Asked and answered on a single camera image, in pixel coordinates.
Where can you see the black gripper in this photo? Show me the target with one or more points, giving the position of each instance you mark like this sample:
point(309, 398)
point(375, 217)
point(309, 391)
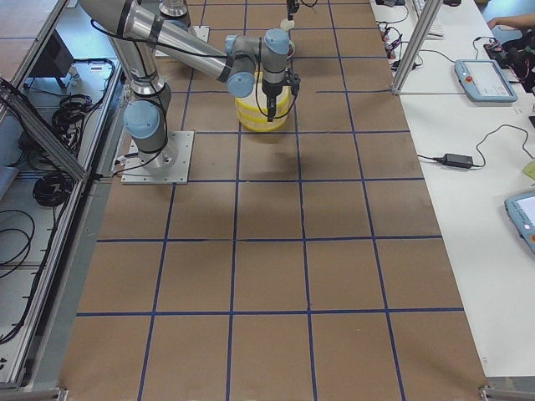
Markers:
point(271, 88)

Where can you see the white steamed bun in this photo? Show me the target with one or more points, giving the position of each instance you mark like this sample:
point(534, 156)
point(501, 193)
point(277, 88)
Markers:
point(287, 24)

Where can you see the yellow bamboo steamer top layer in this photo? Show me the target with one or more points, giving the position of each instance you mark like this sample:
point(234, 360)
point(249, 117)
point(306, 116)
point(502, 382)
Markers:
point(284, 102)

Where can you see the yellow bamboo steamer layer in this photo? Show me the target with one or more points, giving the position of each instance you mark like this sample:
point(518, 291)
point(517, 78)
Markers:
point(284, 102)
point(258, 123)

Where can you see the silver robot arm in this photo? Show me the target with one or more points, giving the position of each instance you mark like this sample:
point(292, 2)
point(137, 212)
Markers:
point(247, 65)
point(223, 12)

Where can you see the person forearm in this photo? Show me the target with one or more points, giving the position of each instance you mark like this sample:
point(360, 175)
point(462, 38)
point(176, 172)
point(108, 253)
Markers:
point(524, 21)

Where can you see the yellow bamboo steamer bottom layer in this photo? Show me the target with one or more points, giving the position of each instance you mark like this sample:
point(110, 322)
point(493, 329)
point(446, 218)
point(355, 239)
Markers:
point(258, 123)

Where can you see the light green bowl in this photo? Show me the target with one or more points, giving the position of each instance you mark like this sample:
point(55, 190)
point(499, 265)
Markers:
point(291, 49)

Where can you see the black power adapter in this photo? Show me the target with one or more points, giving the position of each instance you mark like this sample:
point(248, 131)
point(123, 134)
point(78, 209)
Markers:
point(455, 160)

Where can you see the teach pendant upper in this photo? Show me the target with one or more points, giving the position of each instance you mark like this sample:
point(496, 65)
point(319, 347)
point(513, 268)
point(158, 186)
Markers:
point(484, 81)

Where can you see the teach pendant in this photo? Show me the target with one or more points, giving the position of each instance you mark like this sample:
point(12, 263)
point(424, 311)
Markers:
point(484, 81)
point(520, 209)

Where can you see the teach pendant lower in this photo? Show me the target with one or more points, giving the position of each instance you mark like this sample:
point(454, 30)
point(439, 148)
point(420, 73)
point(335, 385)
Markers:
point(520, 209)

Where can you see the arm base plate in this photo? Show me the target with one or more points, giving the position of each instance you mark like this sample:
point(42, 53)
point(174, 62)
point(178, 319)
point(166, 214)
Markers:
point(202, 32)
point(171, 166)

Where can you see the aluminium frame post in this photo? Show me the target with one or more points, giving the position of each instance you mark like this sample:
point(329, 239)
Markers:
point(418, 36)

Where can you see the aluminium diagonal frame bar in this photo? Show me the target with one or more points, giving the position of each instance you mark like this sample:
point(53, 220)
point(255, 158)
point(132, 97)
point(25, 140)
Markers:
point(39, 130)

